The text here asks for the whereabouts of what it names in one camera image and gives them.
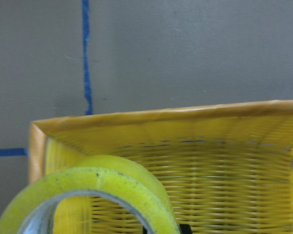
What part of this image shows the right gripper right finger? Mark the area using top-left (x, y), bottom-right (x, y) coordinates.
top-left (179, 224), bottom-right (192, 234)

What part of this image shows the yellow woven plastic basket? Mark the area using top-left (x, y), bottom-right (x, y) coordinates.
top-left (29, 100), bottom-right (293, 234)

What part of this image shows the yellow packing tape roll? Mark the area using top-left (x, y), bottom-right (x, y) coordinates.
top-left (0, 155), bottom-right (180, 234)

